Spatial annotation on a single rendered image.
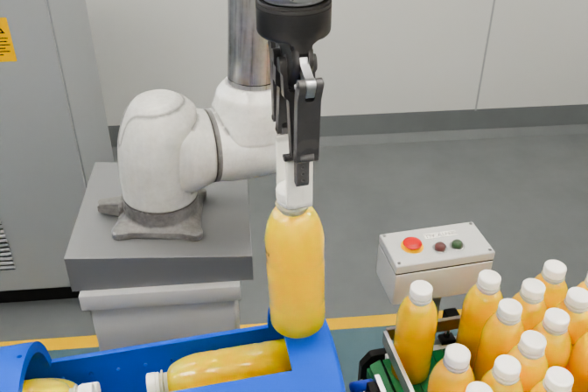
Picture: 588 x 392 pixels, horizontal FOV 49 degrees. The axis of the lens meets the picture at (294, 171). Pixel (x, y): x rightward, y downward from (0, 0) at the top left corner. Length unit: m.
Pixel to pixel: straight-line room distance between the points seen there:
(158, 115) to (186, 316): 0.43
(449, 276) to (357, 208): 1.98
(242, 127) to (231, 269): 0.28
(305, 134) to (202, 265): 0.69
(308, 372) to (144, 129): 0.58
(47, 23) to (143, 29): 1.36
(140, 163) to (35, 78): 1.09
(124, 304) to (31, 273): 1.44
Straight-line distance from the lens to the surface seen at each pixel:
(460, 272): 1.29
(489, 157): 3.79
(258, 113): 1.25
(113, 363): 1.10
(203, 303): 1.36
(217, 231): 1.35
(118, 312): 1.39
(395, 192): 3.38
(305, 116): 0.63
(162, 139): 1.22
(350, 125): 3.78
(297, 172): 0.69
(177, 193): 1.29
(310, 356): 0.88
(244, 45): 1.23
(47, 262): 2.72
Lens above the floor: 1.89
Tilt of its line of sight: 33 degrees down
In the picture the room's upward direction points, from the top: straight up
